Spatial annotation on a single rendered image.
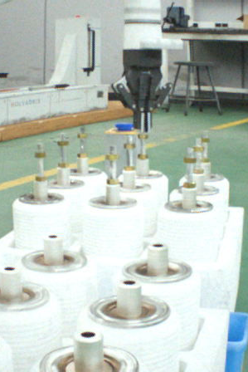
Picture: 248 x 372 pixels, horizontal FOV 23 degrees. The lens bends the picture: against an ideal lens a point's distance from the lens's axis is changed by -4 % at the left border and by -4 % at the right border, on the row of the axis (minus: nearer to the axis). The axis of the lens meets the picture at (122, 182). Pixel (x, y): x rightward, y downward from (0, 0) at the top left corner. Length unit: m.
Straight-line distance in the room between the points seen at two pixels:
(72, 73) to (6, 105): 1.00
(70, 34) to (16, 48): 2.88
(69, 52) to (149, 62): 3.53
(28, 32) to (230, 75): 2.56
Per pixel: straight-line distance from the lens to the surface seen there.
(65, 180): 1.12
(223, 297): 0.92
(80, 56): 4.69
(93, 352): 0.45
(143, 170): 1.20
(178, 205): 0.97
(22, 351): 0.58
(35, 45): 7.39
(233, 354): 0.82
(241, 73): 6.19
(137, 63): 1.16
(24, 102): 3.95
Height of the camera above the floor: 0.48
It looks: 11 degrees down
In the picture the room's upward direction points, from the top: straight up
